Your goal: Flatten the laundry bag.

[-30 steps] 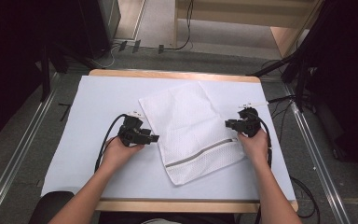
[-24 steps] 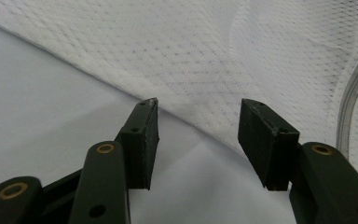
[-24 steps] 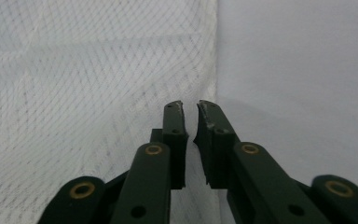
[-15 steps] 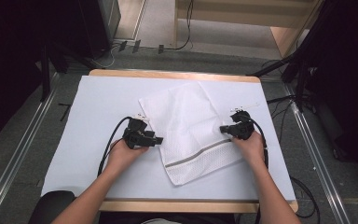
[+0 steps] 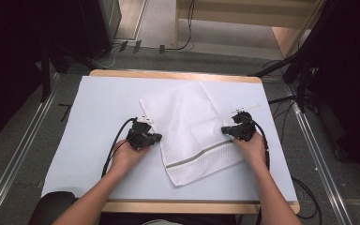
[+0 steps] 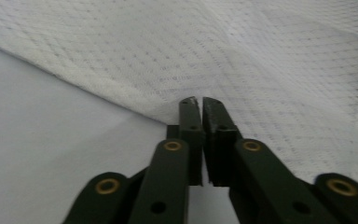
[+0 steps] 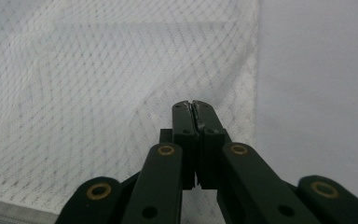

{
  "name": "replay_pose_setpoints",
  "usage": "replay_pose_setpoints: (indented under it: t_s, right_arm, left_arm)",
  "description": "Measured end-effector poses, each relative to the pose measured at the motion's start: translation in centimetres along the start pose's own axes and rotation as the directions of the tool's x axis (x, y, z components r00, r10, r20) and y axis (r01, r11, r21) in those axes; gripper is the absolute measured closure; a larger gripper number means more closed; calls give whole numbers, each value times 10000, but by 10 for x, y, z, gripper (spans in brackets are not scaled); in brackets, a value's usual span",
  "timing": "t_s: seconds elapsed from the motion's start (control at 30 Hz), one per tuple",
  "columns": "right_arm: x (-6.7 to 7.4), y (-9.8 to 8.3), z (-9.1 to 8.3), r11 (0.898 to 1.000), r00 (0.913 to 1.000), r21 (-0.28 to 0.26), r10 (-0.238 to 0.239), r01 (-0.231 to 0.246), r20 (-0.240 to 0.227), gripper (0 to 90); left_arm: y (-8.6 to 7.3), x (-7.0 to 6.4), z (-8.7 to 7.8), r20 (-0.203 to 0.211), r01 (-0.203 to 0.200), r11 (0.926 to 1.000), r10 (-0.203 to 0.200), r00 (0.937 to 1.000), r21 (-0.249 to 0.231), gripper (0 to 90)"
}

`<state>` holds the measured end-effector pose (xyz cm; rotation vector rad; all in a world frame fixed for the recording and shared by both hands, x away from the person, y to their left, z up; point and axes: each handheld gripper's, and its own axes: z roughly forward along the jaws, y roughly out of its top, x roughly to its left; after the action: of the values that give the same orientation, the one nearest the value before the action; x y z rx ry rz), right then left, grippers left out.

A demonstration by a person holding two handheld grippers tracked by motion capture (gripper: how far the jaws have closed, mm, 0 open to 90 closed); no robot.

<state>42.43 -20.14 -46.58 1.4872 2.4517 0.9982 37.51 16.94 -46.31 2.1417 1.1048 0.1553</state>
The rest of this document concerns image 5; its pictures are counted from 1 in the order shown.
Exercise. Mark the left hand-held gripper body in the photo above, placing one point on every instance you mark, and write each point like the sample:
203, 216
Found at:
140, 136

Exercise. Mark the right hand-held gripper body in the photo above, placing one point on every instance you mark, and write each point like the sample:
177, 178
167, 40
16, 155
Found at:
243, 126

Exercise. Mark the white mesh laundry bag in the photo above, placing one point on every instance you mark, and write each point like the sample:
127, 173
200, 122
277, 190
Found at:
187, 125

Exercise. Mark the person's left hand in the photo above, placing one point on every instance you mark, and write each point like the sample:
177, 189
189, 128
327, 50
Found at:
128, 154

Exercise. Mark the person's right hand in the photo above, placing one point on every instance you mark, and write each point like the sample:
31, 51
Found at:
253, 151

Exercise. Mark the white table cover sheet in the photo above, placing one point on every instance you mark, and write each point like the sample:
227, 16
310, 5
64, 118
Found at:
100, 125

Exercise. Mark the wooden table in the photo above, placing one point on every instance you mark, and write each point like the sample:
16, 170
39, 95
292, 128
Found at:
175, 75

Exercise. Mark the person's dark clothing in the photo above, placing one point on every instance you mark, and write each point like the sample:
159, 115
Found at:
168, 219

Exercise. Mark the black rounded chair part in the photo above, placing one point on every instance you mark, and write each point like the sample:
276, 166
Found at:
53, 207

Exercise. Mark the light wooden shelf unit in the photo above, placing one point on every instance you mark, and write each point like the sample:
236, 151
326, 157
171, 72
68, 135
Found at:
231, 12

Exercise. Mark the black cabinet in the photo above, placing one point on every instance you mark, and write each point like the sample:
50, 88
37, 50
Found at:
84, 25

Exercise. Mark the metal floor rail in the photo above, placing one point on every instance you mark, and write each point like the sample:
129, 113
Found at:
318, 156
18, 150

